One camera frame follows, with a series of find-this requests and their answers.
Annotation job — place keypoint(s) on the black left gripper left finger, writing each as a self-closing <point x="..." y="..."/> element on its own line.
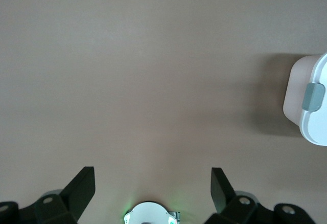
<point x="76" y="190"/>

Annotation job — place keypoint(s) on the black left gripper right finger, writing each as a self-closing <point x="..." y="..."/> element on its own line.
<point x="222" y="193"/>

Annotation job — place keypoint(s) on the white plastic box lid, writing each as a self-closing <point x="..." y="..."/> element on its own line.
<point x="318" y="126"/>

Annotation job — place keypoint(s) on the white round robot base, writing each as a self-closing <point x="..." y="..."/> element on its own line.
<point x="149" y="212"/>

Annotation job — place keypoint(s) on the translucent plastic storage box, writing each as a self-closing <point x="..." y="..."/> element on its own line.
<point x="293" y="91"/>

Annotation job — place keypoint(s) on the grey box latch clip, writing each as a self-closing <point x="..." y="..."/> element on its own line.
<point x="313" y="97"/>

